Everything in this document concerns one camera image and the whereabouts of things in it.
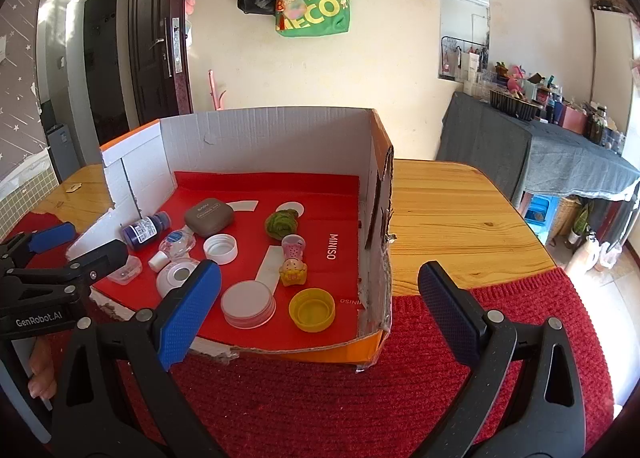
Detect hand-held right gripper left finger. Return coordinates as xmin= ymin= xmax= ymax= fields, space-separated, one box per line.
xmin=50 ymin=260 xmax=226 ymax=458

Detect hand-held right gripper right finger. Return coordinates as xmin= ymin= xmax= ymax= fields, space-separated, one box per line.
xmin=417 ymin=260 xmax=586 ymax=458

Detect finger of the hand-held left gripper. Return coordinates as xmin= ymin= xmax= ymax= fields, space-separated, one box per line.
xmin=0 ymin=239 xmax=130 ymax=309
xmin=0 ymin=222 xmax=78 ymax=269

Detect clear plastic small box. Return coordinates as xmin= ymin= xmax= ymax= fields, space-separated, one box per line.
xmin=106 ymin=255 xmax=143 ymax=285

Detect white pink round device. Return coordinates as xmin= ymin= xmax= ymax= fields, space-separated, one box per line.
xmin=156 ymin=259 xmax=203 ymax=297

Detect purple bottle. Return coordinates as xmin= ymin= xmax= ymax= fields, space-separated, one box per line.
xmin=121 ymin=211 xmax=172 ymax=253

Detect white round lid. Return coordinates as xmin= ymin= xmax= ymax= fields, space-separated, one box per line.
xmin=221 ymin=279 xmax=277 ymax=329

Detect white cap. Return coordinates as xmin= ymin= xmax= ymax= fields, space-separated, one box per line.
xmin=203 ymin=234 xmax=238 ymax=265

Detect clear packet blue label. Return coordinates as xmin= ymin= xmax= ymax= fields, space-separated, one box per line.
xmin=148 ymin=229 xmax=196 ymax=269

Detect grey brown case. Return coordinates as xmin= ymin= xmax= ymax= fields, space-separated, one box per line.
xmin=184 ymin=198 xmax=232 ymax=239

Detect blonde doll figurine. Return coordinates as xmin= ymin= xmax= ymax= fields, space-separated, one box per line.
xmin=279 ymin=234 xmax=307 ymax=287

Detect yellow cap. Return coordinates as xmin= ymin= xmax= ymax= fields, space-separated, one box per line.
xmin=288 ymin=288 xmax=336 ymax=333

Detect green moss ball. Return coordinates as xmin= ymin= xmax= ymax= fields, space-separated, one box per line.
xmin=264 ymin=208 xmax=300 ymax=240

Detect orange cardboard box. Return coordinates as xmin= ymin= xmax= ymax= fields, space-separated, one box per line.
xmin=66 ymin=108 xmax=396 ymax=371

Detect person's left hand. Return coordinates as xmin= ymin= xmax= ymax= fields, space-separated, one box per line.
xmin=27 ymin=337 xmax=57 ymax=400

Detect grey small cabinet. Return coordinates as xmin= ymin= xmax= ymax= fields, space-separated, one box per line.
xmin=46 ymin=124 xmax=82 ymax=183

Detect blue plastic stool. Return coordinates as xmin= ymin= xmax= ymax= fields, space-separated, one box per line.
xmin=522 ymin=195 xmax=558 ymax=236

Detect wicker basket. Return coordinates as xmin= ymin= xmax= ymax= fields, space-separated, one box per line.
xmin=547 ymin=198 xmax=583 ymax=239

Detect red paper box liner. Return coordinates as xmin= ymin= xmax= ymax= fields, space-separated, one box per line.
xmin=92 ymin=171 xmax=361 ymax=354

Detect red knitted mat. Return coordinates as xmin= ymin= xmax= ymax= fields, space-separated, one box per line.
xmin=0 ymin=212 xmax=615 ymax=458

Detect side table with grey cloth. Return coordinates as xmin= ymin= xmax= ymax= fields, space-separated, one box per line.
xmin=436 ymin=92 xmax=640 ymax=239

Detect pink coat rack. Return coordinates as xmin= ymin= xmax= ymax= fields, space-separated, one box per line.
xmin=207 ymin=69 xmax=227 ymax=112

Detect row of cosmetics bottles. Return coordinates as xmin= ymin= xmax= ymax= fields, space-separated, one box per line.
xmin=440 ymin=50 xmax=628 ymax=153

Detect dark brown door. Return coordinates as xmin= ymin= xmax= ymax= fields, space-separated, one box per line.
xmin=129 ymin=0 xmax=193 ymax=131

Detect white cabinet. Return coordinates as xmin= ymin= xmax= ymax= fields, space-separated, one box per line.
xmin=592 ymin=8 xmax=640 ymax=139

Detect red tassel charm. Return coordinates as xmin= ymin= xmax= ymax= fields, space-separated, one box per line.
xmin=277 ymin=0 xmax=306 ymax=31

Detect metal door handle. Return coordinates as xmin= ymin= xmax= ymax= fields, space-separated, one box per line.
xmin=149 ymin=18 xmax=183 ymax=78

